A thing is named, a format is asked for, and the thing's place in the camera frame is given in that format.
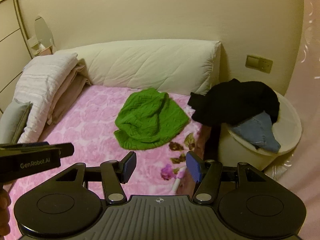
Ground beige folded blanket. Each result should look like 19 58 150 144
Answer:
46 59 93 125

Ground blue jeans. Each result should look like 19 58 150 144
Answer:
230 111 282 154

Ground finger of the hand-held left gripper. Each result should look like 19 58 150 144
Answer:
0 142 75 158

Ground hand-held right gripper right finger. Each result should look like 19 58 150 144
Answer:
186 151 269 204

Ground pink floral blanket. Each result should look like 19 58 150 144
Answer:
9 84 202 198

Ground white padded headboard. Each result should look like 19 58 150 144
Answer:
54 39 222 97

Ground wall socket plate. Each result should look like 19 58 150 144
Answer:
246 54 273 74

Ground pink curtain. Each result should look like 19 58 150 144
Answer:
285 0 320 230

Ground small bedside table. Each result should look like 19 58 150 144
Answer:
37 45 54 56

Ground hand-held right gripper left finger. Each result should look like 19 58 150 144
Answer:
54 151 137 204

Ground black garment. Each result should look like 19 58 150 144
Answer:
187 78 280 130

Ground grey pillow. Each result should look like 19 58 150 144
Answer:
0 101 33 144

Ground white laundry basket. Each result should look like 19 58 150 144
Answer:
219 90 302 172

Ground cream wardrobe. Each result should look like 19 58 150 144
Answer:
0 0 32 115

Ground white folded quilt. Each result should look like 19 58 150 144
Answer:
14 52 79 144

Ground person's left hand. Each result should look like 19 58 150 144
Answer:
0 189 12 238

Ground green knitted sweater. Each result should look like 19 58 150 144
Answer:
114 88 190 151

